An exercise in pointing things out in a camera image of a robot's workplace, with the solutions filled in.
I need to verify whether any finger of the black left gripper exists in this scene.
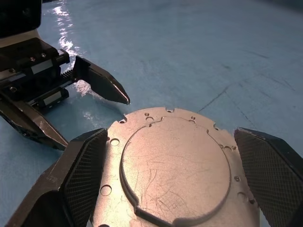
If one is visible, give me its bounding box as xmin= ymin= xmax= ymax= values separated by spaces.
xmin=71 ymin=56 xmax=131 ymax=105
xmin=0 ymin=93 xmax=70 ymax=151

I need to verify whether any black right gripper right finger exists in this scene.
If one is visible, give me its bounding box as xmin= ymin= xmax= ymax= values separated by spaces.
xmin=233 ymin=127 xmax=303 ymax=227

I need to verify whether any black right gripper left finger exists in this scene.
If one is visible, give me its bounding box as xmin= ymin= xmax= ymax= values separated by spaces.
xmin=6 ymin=128 xmax=108 ymax=227

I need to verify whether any silver round motor housing lid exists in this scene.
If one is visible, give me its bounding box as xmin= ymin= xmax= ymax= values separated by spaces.
xmin=91 ymin=106 xmax=262 ymax=227

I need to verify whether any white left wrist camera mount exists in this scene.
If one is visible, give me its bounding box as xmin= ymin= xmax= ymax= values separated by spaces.
xmin=0 ymin=28 xmax=41 ymax=49

